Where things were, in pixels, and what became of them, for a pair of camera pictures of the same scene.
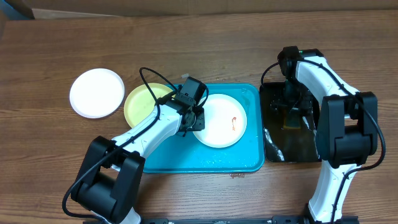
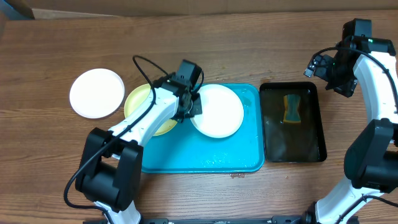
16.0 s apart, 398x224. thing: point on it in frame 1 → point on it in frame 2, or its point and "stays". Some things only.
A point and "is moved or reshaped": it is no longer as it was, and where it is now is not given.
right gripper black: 284,104 → 321,69
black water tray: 288,145 stays
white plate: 225,121 is moved or reshaped
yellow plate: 139,102 stays
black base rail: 234,220 stays
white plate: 96,93 stays
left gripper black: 201,124 → 198,109
